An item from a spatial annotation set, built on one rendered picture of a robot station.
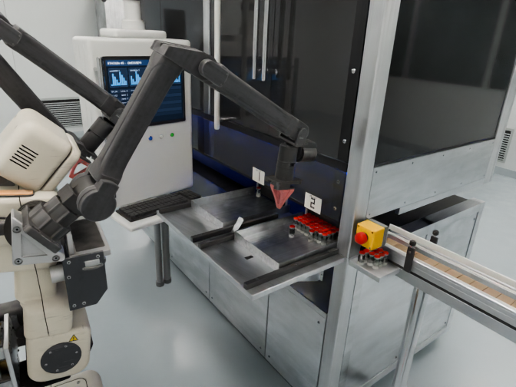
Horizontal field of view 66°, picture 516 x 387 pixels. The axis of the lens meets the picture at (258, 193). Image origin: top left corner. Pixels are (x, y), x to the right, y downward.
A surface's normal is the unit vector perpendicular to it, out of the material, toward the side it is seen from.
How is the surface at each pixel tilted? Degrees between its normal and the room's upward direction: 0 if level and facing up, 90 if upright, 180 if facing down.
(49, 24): 90
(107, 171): 85
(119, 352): 0
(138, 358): 0
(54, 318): 90
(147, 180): 90
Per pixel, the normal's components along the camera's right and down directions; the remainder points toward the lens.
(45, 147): 0.50, 0.35
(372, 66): -0.80, 0.19
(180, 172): 0.70, 0.29
